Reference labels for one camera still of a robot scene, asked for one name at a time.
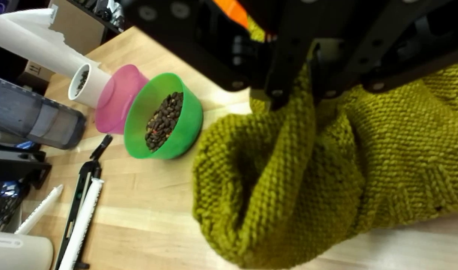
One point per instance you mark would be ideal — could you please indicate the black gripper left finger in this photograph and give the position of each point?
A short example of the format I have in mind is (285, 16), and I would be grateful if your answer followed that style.
(283, 60)

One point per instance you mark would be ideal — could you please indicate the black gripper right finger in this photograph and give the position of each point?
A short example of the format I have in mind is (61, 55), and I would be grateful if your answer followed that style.
(379, 45)

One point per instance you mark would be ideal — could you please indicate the olive green knitted cloth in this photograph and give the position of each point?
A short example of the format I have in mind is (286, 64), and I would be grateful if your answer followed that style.
(339, 174)

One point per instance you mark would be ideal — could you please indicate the green plastic bowl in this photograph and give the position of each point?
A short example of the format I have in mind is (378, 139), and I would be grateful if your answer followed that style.
(181, 124)

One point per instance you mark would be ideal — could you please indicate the pink plastic bowl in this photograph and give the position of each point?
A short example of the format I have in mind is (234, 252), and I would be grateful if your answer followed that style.
(116, 102)

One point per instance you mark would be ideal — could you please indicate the dark grey plastic jug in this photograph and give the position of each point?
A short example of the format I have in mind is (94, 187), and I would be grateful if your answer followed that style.
(34, 114)

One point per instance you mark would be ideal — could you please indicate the white plastic stick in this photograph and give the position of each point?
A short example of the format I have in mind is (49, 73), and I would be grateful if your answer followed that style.
(41, 210)

